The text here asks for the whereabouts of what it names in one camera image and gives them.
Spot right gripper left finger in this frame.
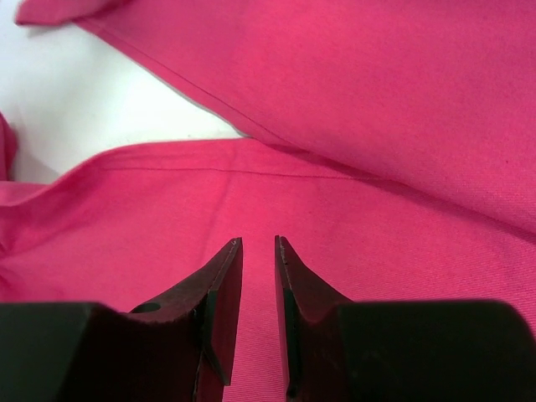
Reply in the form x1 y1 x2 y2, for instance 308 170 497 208
129 238 243 386

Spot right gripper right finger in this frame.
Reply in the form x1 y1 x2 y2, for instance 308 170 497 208
275 235 356 398

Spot magenta pink trousers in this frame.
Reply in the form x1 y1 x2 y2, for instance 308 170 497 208
1 1 535 401

